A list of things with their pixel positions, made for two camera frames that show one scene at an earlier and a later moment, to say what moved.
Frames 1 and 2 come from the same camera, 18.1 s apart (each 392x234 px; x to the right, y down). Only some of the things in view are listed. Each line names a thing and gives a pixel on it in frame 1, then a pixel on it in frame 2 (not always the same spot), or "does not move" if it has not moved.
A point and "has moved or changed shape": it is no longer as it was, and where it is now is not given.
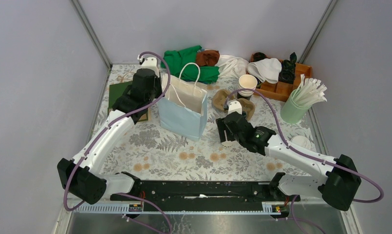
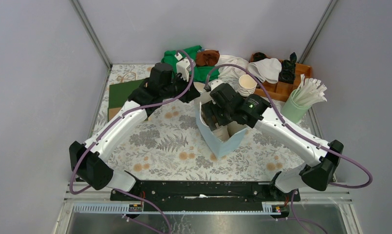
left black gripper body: [157, 90] -> [180, 87]
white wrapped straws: [309, 92] does not move
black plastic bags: [287, 69] does not move
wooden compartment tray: [279, 91] does not move
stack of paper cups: [246, 82] does not move
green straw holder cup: [291, 112] does not move
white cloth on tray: [267, 69] does not move
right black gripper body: [221, 126] -> [222, 115]
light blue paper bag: [183, 112] -> [220, 147]
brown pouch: [208, 58] does not move
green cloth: [182, 63] does not move
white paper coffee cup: [229, 144] has moved or changed shape
